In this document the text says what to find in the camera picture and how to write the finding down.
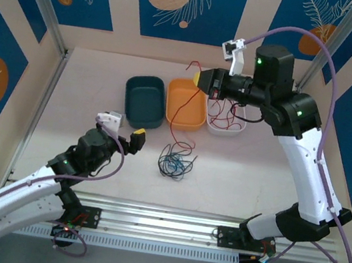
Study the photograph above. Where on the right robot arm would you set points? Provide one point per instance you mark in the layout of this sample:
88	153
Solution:
307	173

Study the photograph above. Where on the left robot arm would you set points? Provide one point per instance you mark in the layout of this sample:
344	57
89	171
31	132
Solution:
17	189

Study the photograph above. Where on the teal plastic bin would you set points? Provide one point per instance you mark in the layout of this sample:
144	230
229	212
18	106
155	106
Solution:
144	99

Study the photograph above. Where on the orange plastic bin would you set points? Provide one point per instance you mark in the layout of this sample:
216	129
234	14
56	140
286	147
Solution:
194	121

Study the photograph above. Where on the white plastic bin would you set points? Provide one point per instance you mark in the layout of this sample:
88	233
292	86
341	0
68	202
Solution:
223	132

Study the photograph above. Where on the aluminium upright post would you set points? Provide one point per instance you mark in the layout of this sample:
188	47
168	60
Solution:
333	39
45	5

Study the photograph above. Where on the aluminium table side rail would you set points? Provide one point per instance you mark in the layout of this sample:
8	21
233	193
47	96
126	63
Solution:
46	96

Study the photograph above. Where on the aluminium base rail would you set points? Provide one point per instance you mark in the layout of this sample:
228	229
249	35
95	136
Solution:
160	223

